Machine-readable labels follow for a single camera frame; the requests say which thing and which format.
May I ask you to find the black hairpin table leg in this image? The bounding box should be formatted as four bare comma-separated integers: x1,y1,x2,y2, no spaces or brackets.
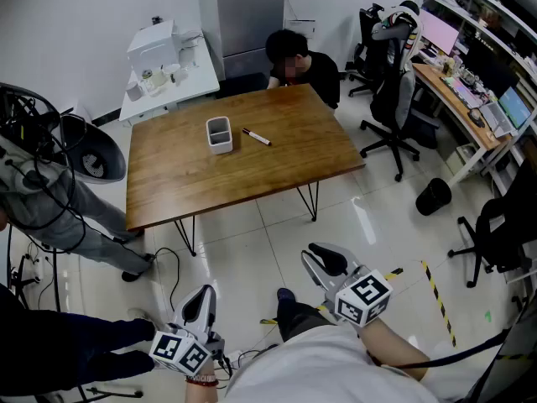
296,181,320,222
174,215,197,258

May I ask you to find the black mesh office chair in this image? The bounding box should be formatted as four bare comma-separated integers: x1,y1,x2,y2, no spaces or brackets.
447,157,537,289

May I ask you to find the white side table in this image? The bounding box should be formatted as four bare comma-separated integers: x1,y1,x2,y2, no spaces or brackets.
118,35,222,128

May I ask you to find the open laptop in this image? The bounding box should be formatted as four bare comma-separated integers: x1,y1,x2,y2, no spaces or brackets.
480,86,533,139

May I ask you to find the yellow black floor tape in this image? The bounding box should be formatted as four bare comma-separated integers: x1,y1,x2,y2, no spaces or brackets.
421,260,457,348

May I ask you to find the person's white shirt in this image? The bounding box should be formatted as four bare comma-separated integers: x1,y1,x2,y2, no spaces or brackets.
217,324,441,403

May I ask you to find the monitor with pink screen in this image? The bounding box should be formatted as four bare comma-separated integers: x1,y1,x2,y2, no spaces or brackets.
419,8,461,56

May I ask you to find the grey black office chair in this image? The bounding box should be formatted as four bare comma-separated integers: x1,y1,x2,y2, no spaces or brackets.
359,67,440,183

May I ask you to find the wooden desk with monitors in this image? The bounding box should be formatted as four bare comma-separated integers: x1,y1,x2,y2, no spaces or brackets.
421,0,537,192

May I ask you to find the person's right forearm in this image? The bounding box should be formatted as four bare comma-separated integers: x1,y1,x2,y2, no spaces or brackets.
359,317,431,382

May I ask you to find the silver refrigerator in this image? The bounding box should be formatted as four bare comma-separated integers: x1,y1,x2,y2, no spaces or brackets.
196,0,286,81

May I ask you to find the white power strip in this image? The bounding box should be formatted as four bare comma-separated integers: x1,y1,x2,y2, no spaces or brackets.
23,254,45,283

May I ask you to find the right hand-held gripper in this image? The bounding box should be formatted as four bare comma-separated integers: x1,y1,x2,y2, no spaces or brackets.
300,242,394,334

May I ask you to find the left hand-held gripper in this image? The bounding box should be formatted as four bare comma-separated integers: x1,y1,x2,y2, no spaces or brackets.
149,285,227,376

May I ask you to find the backlit keyboard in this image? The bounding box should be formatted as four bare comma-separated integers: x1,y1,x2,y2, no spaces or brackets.
440,76,483,109

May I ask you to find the grey hard-shell backpack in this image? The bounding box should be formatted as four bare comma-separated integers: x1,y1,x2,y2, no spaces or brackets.
0,82,127,185

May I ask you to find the white countertop appliance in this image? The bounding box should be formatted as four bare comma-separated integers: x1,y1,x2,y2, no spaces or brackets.
127,18,180,75

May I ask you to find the wooden desk with white legs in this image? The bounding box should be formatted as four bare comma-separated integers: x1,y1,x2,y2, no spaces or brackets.
413,63,511,188

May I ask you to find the person's dark trouser leg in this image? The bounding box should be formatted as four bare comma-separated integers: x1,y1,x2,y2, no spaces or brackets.
276,298,336,343

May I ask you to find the white marker pen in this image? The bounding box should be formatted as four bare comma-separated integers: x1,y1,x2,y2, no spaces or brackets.
242,128,273,147

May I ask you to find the striped colourful jacket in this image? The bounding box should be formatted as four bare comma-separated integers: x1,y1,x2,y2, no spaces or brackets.
371,0,424,73

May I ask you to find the person's left forearm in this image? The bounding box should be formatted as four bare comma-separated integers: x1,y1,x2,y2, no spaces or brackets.
184,361,220,403

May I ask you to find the red bead bracelet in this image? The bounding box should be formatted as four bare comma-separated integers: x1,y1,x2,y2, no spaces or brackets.
185,374,220,388

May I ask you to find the black floor cable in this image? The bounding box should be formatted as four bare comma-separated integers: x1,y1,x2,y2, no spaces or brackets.
153,247,182,310

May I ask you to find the white pen holder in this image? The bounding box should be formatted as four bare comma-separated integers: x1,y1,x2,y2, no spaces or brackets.
205,116,234,155

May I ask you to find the black waste bin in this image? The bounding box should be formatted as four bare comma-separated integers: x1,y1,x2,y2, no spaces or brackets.
414,177,453,217

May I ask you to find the dark monitor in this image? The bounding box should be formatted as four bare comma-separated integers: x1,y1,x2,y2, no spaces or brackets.
463,39,519,100

